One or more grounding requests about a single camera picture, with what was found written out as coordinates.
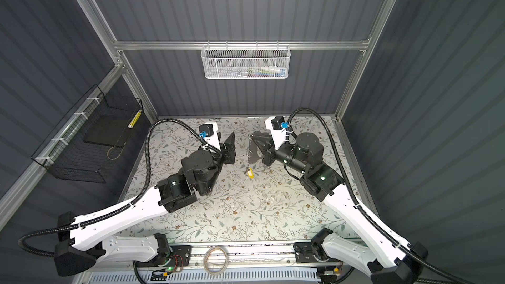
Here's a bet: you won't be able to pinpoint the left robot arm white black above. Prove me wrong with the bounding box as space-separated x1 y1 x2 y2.
53 124 236 277

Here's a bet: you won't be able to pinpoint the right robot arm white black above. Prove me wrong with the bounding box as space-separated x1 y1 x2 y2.
250 130 422 283

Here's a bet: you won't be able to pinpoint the items in white basket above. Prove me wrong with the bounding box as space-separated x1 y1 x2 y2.
230 66 288 78

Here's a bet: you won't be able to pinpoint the tape roll clear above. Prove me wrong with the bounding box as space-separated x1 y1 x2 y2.
203 246 230 276

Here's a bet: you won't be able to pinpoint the yellow marker in black basket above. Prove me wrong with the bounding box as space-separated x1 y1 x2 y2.
128 109 142 129

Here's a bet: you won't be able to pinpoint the black pad in basket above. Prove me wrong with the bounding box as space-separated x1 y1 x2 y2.
84 116 133 148

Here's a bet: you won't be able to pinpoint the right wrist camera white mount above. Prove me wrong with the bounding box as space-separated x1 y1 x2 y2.
265 116 293 150

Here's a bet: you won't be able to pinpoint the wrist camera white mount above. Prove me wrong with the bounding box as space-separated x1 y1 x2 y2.
265 116 293 150
199 122 221 151

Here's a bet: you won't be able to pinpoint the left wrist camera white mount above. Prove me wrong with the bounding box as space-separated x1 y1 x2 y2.
199 122 221 151

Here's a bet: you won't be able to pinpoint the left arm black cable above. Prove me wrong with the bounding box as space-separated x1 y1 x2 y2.
17 118 222 284

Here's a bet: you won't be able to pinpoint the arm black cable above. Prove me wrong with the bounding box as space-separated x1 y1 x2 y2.
287 107 474 284
17 118 222 284

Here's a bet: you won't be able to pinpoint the white wire mesh basket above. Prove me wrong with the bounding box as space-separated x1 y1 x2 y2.
201 46 291 80

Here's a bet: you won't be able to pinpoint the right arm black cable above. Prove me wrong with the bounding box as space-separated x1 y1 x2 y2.
287 107 474 284

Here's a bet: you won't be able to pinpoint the black wire basket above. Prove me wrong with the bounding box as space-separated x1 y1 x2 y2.
32 89 149 184

